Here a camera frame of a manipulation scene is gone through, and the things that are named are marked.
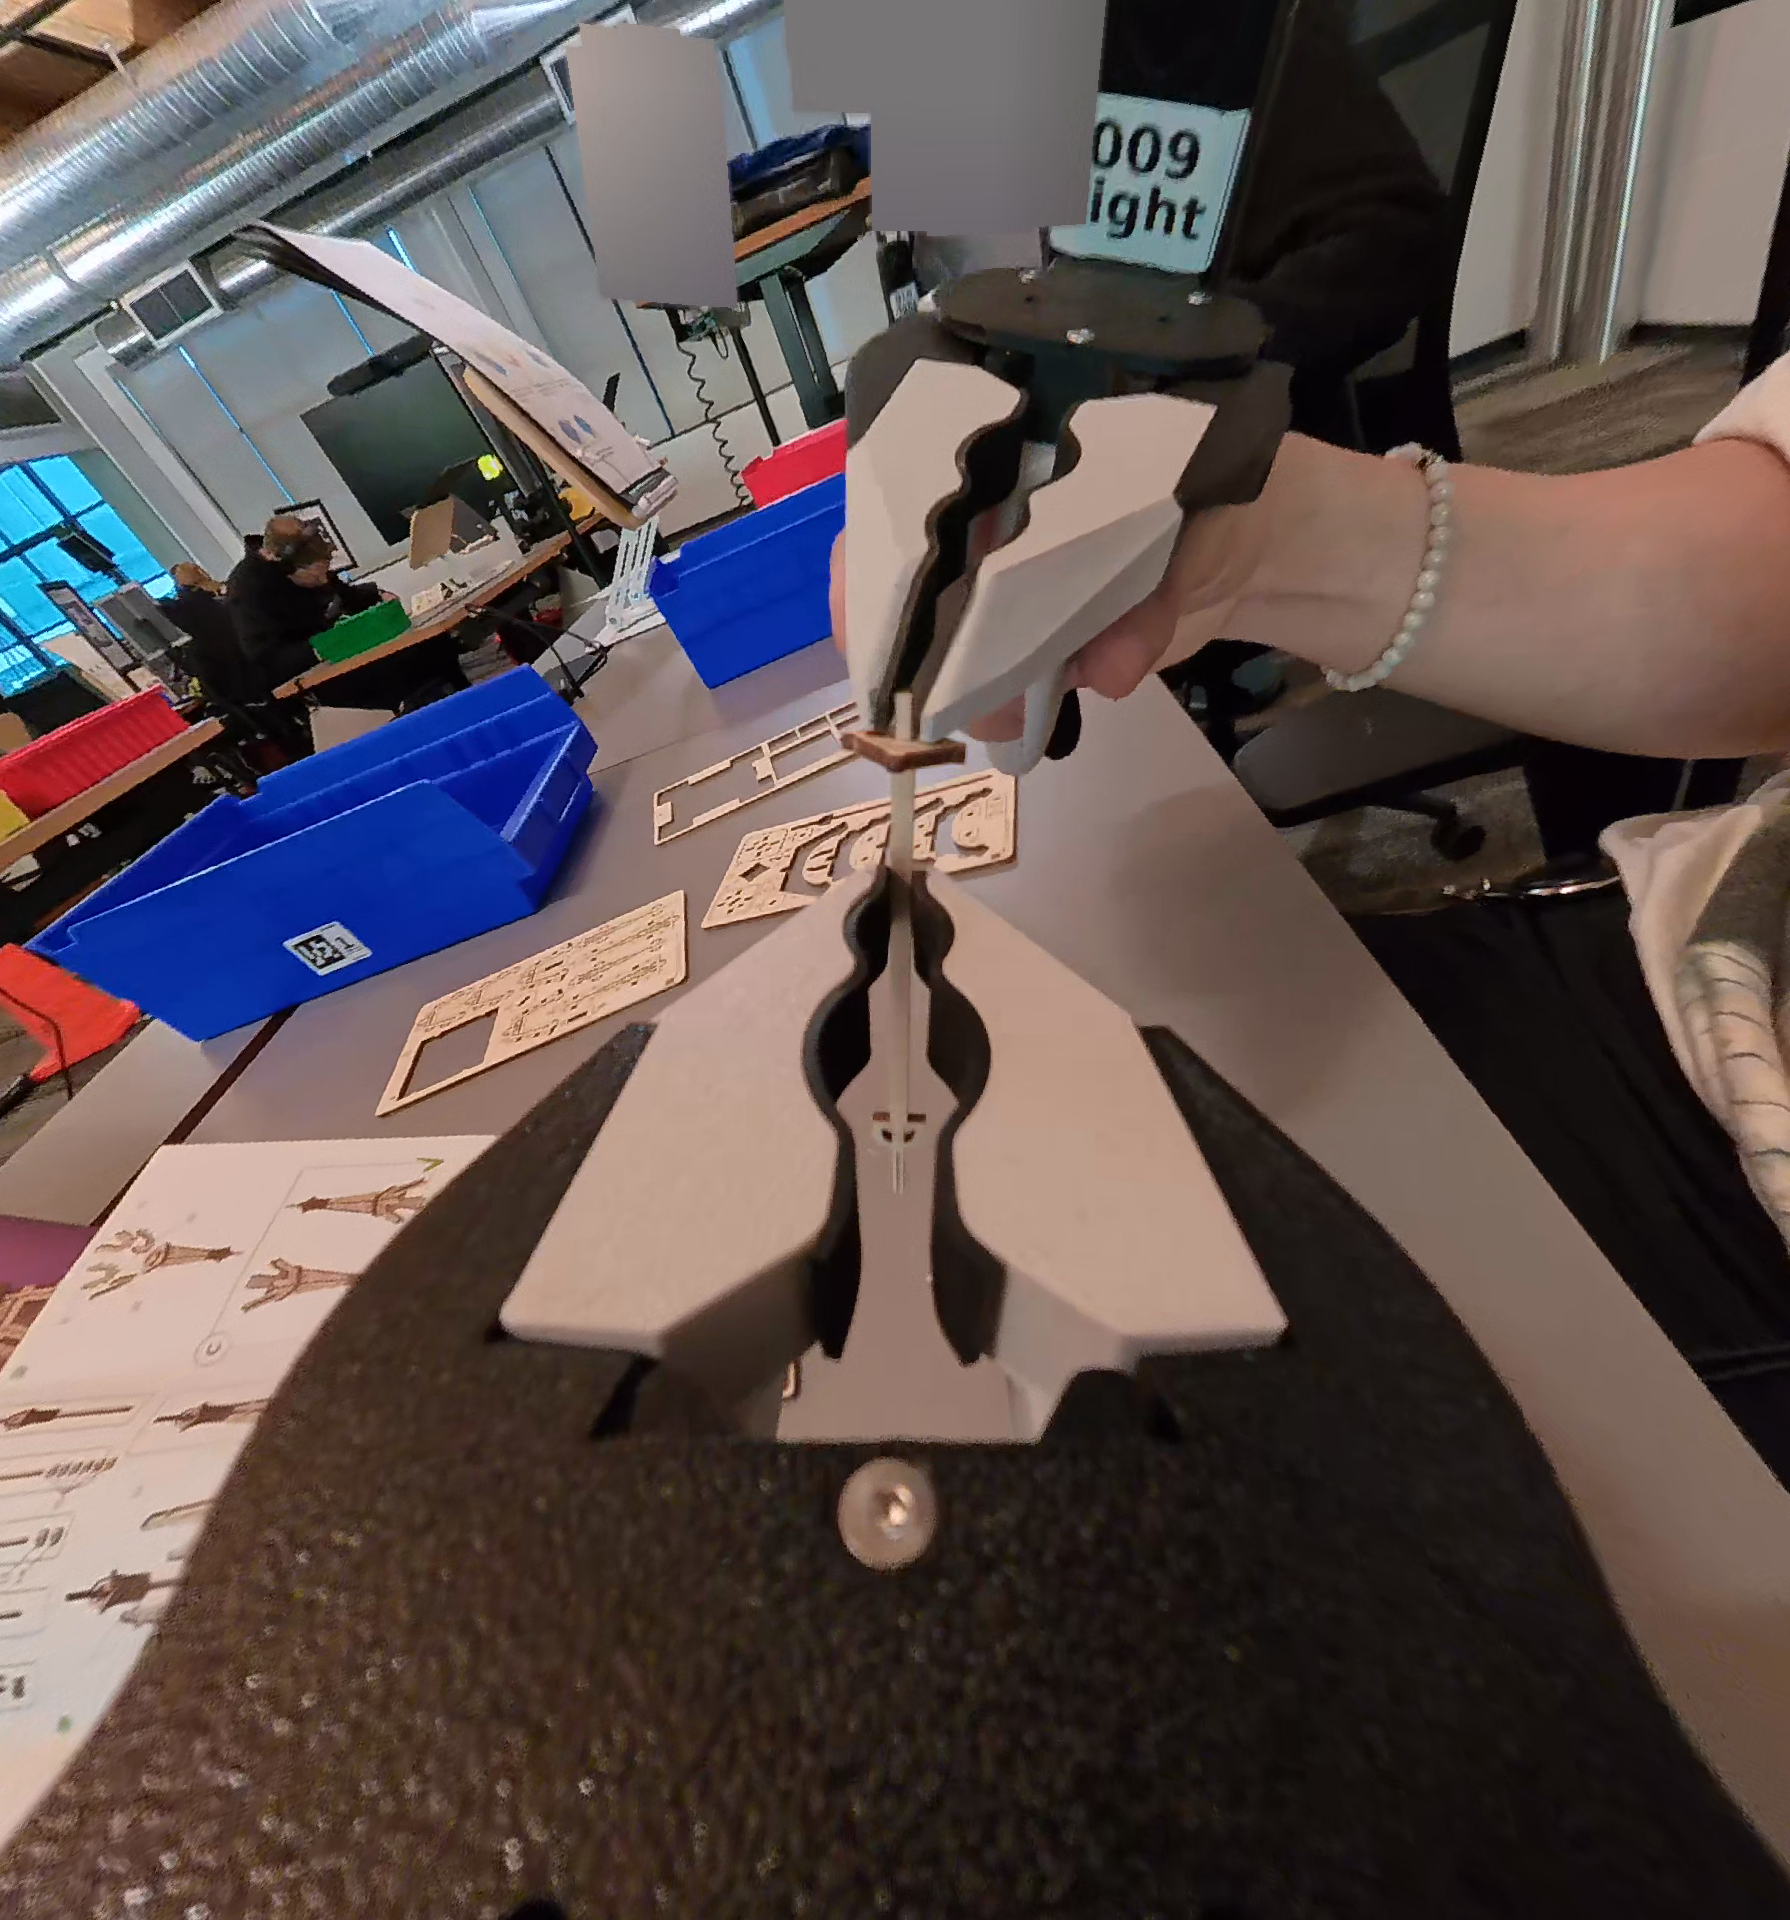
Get person's right forearm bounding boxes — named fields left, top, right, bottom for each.
left=1374, top=352, right=1790, bottom=768

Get black office chair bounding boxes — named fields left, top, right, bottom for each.
left=1195, top=0, right=1534, bottom=871

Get wooden parts sheet with arches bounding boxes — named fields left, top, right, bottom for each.
left=703, top=772, right=1020, bottom=932

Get tagged blue plastic bin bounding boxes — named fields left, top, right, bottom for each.
left=24, top=781, right=574, bottom=1045

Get metal vent grille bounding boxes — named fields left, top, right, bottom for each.
left=122, top=263, right=223, bottom=354

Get black wall monitor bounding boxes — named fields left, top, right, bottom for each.
left=302, top=352, right=501, bottom=550

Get red plastic bin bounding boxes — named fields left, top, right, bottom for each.
left=742, top=421, right=850, bottom=511
left=0, top=687, right=197, bottom=820

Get orange ribbed plastic object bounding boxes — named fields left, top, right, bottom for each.
left=0, top=942, right=141, bottom=1083

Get green plastic bin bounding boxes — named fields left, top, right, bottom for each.
left=310, top=600, right=430, bottom=666

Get wooden sheet with rectangular cut-out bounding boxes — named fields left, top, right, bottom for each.
left=377, top=889, right=691, bottom=1120

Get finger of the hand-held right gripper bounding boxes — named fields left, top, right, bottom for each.
left=843, top=356, right=1030, bottom=727
left=916, top=392, right=1223, bottom=741

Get white pearl bracelet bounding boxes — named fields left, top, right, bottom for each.
left=1323, top=438, right=1456, bottom=696

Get person's black pants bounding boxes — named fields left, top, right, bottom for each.
left=1345, top=884, right=1790, bottom=1503

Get silver ventilation duct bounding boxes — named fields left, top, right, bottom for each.
left=0, top=0, right=569, bottom=288
left=0, top=0, right=793, bottom=397

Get wooden display board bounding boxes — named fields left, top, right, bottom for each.
left=242, top=223, right=680, bottom=530

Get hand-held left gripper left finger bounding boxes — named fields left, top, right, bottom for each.
left=497, top=866, right=899, bottom=1441

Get black coiled cable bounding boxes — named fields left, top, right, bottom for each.
left=676, top=307, right=741, bottom=498

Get white board stand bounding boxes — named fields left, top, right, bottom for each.
left=594, top=511, right=688, bottom=641

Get printed instruction sheet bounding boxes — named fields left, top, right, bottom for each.
left=256, top=224, right=661, bottom=505

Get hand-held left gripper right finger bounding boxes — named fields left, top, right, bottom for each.
left=907, top=871, right=1290, bottom=1441

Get white instruction booklet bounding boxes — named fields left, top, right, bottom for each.
left=0, top=1133, right=501, bottom=1862

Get large glass window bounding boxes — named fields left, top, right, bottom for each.
left=0, top=451, right=133, bottom=679

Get thin wooden tower spire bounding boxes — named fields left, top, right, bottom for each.
left=868, top=690, right=940, bottom=1202

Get empty wooden sheet frame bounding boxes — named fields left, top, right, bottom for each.
left=653, top=716, right=868, bottom=851

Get person's printed shirt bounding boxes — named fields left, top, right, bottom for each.
left=1601, top=333, right=1790, bottom=1360

